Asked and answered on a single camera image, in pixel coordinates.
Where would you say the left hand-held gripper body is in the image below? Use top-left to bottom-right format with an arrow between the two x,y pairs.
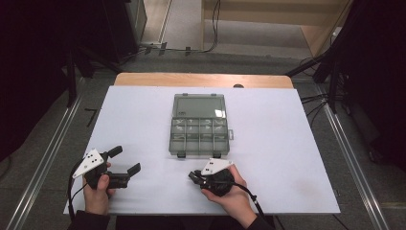
72,149 -> 130,190

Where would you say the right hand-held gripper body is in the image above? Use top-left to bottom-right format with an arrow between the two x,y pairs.
200,157 -> 236,197

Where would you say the grey translucent compartment box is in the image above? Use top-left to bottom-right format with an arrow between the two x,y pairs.
169,92 -> 235,160

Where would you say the person's left hand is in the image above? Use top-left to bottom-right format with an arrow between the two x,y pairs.
82,173 -> 117,217

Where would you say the person's right hand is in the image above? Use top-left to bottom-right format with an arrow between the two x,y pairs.
200,164 -> 258,229

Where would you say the person's dark clothing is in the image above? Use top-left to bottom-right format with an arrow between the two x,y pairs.
115,215 -> 250,230

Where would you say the white board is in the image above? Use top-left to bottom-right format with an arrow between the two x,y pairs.
62,85 -> 341,216

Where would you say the black metal stand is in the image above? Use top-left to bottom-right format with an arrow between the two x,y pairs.
65,47 -> 123,108
285,52 -> 341,114

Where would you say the wooden table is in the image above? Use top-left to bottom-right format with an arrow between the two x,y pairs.
113,72 -> 295,90

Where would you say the black curtain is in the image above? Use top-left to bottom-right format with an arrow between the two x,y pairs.
331,0 -> 406,173
0,0 -> 106,161

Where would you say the dark cabinet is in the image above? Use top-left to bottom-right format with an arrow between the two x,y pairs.
101,0 -> 148,63

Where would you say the light wooden shelf unit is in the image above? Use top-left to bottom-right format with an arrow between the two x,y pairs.
200,0 -> 353,58

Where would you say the left hand-held gripper cable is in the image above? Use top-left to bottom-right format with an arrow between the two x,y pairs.
67,159 -> 87,221

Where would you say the hand-held gripper cable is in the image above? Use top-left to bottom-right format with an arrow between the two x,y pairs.
231,181 -> 266,219
67,159 -> 87,221

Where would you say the aluminium floor rail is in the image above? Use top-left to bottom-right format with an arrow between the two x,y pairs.
6,78 -> 85,230
314,84 -> 391,230

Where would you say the right hand-held gripper cable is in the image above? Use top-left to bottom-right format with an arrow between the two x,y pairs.
231,181 -> 266,219

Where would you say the bundle of black cables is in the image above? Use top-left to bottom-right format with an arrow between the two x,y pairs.
300,92 -> 331,127

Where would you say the black floor cable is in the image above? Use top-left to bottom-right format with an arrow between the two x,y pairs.
140,0 -> 222,56

